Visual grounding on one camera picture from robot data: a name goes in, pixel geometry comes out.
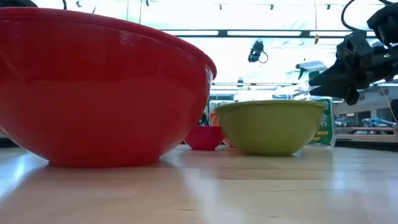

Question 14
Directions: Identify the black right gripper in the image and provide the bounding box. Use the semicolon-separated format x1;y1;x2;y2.
308;30;375;106

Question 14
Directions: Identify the green bowl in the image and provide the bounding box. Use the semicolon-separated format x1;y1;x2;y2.
213;99;326;157

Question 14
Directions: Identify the orange bowl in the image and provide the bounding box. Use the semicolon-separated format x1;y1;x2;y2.
209;110;237;149

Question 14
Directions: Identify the small pink bowl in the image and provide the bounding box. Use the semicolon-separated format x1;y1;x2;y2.
183;125;225;152

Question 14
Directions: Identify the large red bowl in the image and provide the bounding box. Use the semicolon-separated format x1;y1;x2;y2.
0;6;218;169

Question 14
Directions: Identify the wooden shelf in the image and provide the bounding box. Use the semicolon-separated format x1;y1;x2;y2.
335;126;398;143

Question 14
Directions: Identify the spray bottle with green label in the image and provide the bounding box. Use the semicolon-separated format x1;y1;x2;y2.
295;60;337;147

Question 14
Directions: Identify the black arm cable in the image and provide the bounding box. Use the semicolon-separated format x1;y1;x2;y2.
340;0;396;32

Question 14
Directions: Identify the black hanging camera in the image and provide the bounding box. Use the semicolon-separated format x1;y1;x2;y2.
247;39;269;64

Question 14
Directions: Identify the black overhead frame bar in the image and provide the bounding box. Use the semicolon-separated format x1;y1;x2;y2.
160;29;377;39

